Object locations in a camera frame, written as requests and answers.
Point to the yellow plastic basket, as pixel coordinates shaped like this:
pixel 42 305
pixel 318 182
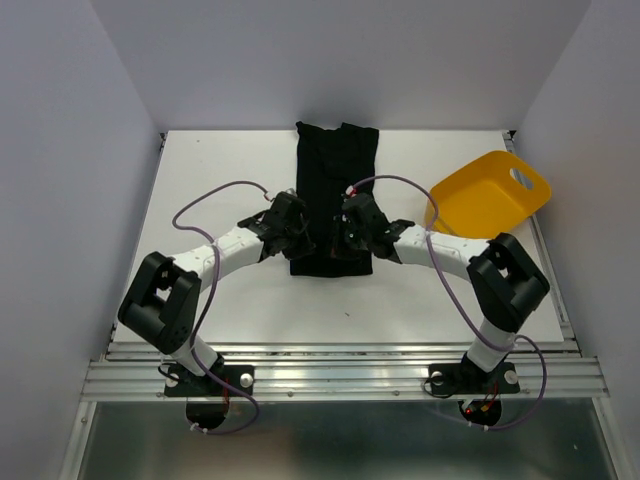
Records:
pixel 492 194

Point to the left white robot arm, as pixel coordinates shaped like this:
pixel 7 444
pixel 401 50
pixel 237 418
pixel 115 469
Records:
pixel 161 303

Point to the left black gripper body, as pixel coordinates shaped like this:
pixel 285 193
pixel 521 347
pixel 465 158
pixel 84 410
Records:
pixel 290 231

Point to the aluminium mounting rail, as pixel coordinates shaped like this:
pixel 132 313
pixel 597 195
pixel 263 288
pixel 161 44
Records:
pixel 347 372

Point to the black t shirt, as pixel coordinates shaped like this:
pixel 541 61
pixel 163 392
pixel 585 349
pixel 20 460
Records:
pixel 329 161

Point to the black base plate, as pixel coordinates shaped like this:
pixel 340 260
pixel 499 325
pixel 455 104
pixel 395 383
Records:
pixel 181 383
pixel 445 380

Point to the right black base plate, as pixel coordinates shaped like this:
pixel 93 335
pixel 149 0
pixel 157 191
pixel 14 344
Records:
pixel 445 380

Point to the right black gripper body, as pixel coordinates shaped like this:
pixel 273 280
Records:
pixel 343 221

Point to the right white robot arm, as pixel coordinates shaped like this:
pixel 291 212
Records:
pixel 507 283

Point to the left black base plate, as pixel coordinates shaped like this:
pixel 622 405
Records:
pixel 181 383

